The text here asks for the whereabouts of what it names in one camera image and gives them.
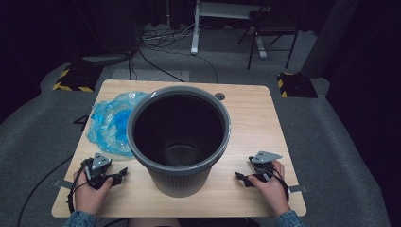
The grey flat floor board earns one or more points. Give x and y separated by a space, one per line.
104 59

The black metal chair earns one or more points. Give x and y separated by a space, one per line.
274 30

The white desk frame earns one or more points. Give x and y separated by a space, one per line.
195 38

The person's left hand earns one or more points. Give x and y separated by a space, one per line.
90 198

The person's right hand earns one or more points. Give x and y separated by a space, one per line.
274 194

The blue plastic trash bag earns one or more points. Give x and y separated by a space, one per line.
107 126

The grey padded column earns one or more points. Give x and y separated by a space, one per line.
327 38

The yellow black striped block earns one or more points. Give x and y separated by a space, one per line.
78 78
298 85

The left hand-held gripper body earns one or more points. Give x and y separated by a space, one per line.
98 164

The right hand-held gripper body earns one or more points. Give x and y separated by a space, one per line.
263 157

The grey tape strip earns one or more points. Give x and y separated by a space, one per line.
63 183
299 189

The dark grey ribbed trash bin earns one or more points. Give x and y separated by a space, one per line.
183 186

